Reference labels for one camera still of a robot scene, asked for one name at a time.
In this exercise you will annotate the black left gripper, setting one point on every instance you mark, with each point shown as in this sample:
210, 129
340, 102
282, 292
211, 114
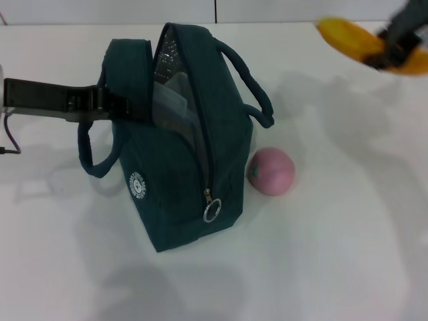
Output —
43, 95

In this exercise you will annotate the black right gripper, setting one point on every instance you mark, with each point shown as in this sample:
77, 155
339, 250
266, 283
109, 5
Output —
406, 18

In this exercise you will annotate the clear blue-rimmed food container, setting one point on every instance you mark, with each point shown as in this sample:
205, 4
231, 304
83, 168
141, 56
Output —
170, 100

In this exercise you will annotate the yellow banana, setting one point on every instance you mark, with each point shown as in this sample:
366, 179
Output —
347, 38

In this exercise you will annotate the dark teal lunch bag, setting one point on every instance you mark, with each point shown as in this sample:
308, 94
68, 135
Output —
214, 133

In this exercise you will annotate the pink toy peach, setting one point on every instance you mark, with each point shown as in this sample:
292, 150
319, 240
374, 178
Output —
272, 172

